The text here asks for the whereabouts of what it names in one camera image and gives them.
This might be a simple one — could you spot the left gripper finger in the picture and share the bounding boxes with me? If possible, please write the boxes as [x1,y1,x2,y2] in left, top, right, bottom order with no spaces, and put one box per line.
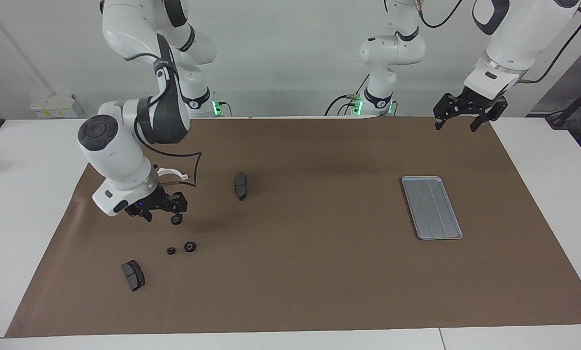
[470,99,510,133]
[434,92,461,131]

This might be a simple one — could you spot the silver metal tray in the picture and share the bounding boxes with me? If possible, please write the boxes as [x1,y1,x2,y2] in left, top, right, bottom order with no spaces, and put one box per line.
[401,176,464,241]

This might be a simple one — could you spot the short grey brake pad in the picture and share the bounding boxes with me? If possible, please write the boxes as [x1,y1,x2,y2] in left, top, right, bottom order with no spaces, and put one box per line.
[121,260,146,292]

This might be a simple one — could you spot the black stand pole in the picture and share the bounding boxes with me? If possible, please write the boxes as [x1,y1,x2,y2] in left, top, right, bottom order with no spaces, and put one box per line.
[546,80,581,129]

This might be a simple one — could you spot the brown table mat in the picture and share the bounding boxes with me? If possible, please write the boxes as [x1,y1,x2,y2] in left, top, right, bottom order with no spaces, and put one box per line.
[4,117,581,338]

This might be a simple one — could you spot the white curved plastic bracket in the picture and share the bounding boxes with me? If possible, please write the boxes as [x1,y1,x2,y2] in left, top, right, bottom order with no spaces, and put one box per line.
[157,167,190,183]

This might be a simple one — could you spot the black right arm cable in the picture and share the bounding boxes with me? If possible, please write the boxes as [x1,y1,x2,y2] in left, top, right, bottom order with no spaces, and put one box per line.
[125,49,203,188]

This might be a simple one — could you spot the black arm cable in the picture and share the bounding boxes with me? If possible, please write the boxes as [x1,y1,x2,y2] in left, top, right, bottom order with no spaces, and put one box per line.
[125,49,203,188]
[518,5,581,82]

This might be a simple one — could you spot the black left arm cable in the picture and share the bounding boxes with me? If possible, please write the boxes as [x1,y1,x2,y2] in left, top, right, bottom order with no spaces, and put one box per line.
[518,5,581,82]

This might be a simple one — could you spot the black left base cable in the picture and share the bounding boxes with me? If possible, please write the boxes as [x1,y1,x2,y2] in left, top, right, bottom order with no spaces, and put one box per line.
[325,73,371,116]

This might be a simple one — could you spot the white wall socket box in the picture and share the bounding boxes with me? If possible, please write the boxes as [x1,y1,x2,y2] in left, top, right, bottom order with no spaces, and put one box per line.
[29,94,84,119]

